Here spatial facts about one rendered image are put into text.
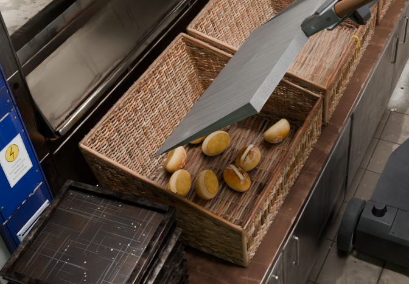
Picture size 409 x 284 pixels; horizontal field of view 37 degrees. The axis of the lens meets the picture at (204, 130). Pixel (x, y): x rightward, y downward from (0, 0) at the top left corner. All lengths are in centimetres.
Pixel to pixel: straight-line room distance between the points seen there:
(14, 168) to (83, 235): 22
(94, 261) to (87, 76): 52
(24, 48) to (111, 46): 33
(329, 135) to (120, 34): 72
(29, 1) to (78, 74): 21
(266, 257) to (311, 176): 32
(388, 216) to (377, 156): 54
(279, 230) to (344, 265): 69
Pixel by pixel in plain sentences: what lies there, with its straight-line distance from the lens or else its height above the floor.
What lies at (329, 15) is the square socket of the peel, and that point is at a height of 123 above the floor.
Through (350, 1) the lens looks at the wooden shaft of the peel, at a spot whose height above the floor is 126.
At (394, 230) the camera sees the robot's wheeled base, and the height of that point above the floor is 19.
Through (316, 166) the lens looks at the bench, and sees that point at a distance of 187.
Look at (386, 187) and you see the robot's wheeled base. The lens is 239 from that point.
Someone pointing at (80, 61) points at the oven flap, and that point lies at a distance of 162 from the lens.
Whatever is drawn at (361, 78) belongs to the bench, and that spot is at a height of 58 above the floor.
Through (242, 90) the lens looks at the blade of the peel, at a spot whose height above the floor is 107.
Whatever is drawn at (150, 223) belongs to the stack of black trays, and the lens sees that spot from 138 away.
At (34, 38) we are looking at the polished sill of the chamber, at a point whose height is 118.
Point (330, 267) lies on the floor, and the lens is 235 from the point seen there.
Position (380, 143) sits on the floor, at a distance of 279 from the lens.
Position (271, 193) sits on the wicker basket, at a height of 72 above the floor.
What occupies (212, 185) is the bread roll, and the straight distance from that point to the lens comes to 176.
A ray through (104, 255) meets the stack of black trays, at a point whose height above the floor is 87.
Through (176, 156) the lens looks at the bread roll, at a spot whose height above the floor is 65.
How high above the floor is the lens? 193
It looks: 43 degrees down
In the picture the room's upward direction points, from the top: 7 degrees counter-clockwise
